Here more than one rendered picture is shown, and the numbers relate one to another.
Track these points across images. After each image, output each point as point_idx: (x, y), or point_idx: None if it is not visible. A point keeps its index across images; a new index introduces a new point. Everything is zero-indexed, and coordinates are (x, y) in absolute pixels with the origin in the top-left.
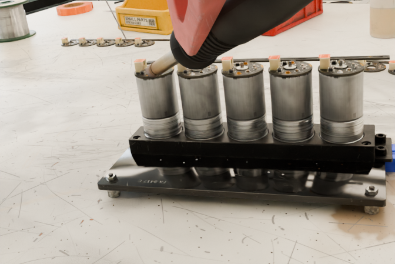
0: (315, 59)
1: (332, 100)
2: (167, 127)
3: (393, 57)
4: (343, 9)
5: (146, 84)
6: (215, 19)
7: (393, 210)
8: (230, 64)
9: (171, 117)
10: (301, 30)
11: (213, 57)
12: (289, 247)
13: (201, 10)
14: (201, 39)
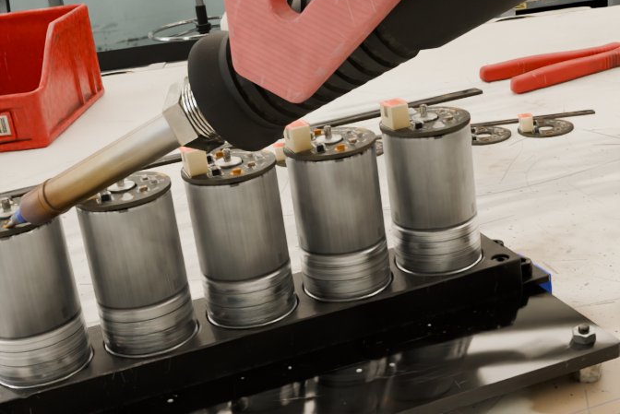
0: (353, 119)
1: (435, 187)
2: (73, 348)
3: None
4: (137, 81)
5: (9, 249)
6: None
7: (617, 361)
8: (206, 159)
9: (77, 319)
10: (92, 127)
11: (318, 107)
12: None
13: None
14: (353, 48)
